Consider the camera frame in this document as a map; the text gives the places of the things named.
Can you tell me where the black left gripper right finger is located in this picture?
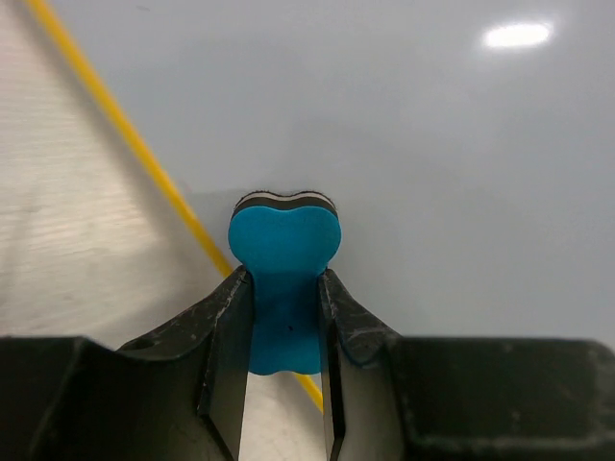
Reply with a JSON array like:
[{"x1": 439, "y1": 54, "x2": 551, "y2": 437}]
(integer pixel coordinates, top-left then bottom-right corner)
[{"x1": 318, "y1": 271, "x2": 614, "y2": 460}]

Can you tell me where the blue bone shaped eraser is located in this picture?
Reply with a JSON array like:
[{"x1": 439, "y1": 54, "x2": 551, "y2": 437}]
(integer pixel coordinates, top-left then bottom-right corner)
[{"x1": 228, "y1": 191, "x2": 342, "y2": 376}]

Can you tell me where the yellow framed whiteboard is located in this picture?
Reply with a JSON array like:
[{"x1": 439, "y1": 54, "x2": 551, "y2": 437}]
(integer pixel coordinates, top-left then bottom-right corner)
[{"x1": 26, "y1": 0, "x2": 615, "y2": 414}]

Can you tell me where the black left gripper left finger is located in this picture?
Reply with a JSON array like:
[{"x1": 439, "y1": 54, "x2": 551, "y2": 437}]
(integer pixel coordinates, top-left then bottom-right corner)
[{"x1": 1, "y1": 268, "x2": 253, "y2": 460}]

